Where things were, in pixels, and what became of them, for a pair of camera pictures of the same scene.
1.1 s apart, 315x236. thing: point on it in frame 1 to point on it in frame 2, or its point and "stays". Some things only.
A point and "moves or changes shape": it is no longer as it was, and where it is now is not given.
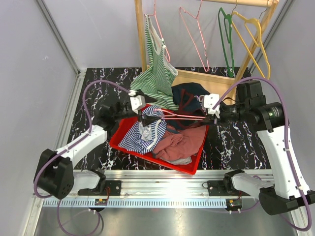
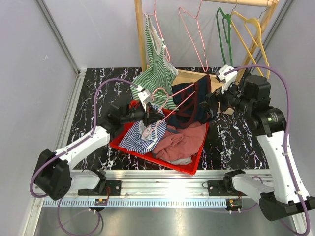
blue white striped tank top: (144, 139) stays
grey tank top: (184, 161) stays
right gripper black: (221, 117) to (211, 100)
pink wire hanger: (178, 115) to (164, 101)
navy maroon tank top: (190, 97) moves or changes shape
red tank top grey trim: (180, 144) stays
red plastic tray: (125, 125) stays
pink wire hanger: (180, 8) stays
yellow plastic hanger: (260, 44) stays
